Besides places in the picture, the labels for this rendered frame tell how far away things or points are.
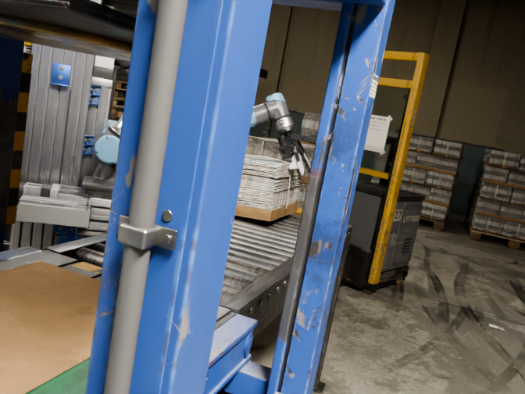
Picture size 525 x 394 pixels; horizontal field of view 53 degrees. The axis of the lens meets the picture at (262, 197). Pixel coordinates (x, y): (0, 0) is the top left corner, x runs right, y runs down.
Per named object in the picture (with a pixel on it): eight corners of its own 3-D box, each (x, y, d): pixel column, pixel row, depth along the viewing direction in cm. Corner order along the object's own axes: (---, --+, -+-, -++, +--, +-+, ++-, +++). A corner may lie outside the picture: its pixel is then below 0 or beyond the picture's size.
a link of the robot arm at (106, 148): (116, 166, 220) (194, 62, 217) (113, 172, 205) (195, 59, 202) (92, 150, 217) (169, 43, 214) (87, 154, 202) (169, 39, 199)
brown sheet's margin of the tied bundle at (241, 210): (220, 205, 228) (222, 195, 227) (283, 216, 218) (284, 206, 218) (204, 209, 213) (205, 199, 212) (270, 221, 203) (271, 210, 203)
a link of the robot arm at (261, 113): (244, 127, 225) (267, 119, 226) (247, 129, 215) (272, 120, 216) (237, 110, 224) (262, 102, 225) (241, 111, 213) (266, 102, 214)
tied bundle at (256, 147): (235, 170, 341) (241, 135, 337) (265, 172, 363) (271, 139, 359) (279, 183, 317) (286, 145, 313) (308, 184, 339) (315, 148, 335)
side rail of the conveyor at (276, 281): (337, 248, 244) (342, 223, 242) (348, 250, 242) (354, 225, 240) (209, 353, 119) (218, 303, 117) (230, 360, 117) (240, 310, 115)
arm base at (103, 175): (91, 184, 217) (94, 160, 215) (91, 177, 231) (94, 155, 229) (128, 188, 221) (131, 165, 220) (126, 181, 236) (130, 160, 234)
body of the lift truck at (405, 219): (308, 264, 460) (326, 175, 447) (341, 258, 501) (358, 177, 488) (376, 292, 415) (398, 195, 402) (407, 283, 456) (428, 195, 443)
